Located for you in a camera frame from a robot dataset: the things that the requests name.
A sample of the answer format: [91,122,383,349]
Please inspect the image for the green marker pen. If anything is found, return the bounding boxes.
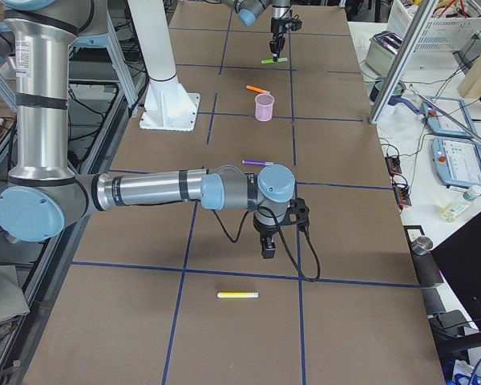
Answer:
[261,57,288,65]

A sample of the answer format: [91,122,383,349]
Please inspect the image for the orange marker pen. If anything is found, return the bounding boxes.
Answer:
[245,85,271,95]

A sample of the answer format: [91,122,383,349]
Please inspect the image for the yellow marker pen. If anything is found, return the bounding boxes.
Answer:
[216,291,259,299]

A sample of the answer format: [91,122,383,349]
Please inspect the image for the purple marker pen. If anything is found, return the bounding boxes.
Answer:
[241,160,274,167]

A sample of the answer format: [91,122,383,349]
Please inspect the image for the pink mesh pen holder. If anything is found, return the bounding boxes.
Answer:
[255,93,275,122]

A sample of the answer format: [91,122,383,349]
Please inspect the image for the silver toaster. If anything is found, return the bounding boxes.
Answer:
[366,30,403,75]

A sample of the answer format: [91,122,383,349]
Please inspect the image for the dark blue pot with lid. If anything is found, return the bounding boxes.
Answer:
[370,76,420,116]

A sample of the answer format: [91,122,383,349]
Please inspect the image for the lower orange circuit board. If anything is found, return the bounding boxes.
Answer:
[392,183,412,209]

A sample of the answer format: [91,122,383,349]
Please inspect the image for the orange circuit board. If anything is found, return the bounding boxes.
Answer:
[385,155,402,176]
[392,183,412,209]

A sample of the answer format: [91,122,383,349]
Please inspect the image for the upper orange circuit board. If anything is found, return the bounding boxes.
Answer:
[385,155,402,176]

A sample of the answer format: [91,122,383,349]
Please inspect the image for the small metal cup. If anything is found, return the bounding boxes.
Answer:
[410,235,434,256]

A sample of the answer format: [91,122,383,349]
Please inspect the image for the white plastic crate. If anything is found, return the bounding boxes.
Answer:
[387,1,481,52]

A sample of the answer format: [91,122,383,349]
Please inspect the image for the upper blue teach pendant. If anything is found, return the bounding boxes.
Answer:
[419,97,477,140]

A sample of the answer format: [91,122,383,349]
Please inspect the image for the blue teach pendant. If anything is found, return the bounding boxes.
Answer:
[431,136,481,188]
[419,97,477,140]

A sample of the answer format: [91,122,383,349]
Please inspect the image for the clear plastic bottle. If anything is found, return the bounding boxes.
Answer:
[439,184,481,222]

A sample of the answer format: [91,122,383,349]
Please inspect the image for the black monitor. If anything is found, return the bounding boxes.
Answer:
[432,211,481,330]

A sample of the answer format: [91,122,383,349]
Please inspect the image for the lower blue teach pendant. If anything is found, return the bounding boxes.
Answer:
[431,136,481,188]

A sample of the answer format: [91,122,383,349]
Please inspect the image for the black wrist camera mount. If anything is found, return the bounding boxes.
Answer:
[285,197,309,233]

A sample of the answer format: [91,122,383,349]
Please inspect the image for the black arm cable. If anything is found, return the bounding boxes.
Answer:
[212,200,321,282]

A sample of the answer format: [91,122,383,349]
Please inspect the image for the aluminium frame post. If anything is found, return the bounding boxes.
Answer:
[369,0,438,124]

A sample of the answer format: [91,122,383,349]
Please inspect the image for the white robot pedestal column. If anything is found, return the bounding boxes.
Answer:
[128,0,200,132]

